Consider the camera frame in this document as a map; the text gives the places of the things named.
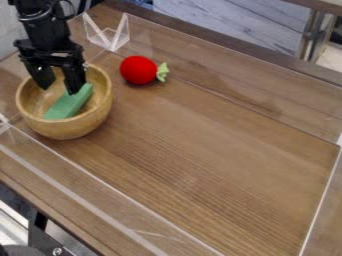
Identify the clear acrylic corner bracket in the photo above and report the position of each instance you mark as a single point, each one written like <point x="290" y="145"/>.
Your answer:
<point x="110" y="39"/>

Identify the red plush strawberry toy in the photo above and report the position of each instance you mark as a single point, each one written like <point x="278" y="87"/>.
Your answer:
<point x="140" y="71"/>

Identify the black table leg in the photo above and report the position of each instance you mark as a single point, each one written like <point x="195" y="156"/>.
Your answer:
<point x="40" y="240"/>

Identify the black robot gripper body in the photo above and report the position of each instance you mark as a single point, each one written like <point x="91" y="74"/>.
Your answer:
<point x="48" y="46"/>

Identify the green rectangular block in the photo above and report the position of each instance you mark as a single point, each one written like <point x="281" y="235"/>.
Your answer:
<point x="68" y="104"/>

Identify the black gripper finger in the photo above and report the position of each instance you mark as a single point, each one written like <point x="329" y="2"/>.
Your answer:
<point x="74" y="77"/>
<point x="42" y="74"/>

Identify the metal chair frame background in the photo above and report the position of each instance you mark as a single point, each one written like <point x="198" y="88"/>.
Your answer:
<point x="317" y="34"/>

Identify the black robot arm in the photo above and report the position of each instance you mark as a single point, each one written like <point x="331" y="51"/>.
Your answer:
<point x="38" y="5"/>

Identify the brown wooden bowl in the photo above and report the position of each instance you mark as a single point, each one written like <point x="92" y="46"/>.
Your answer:
<point x="34" y="101"/>

